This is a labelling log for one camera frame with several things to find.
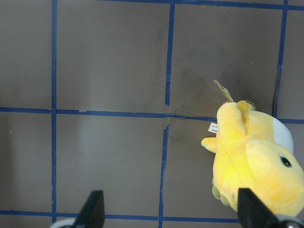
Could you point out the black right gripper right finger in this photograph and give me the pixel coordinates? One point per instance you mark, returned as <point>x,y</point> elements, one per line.
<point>252,212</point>

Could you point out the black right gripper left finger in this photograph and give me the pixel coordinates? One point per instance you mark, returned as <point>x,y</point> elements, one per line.
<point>92,214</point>

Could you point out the yellow plush dinosaur toy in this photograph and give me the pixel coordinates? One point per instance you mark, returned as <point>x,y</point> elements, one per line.
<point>254,150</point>

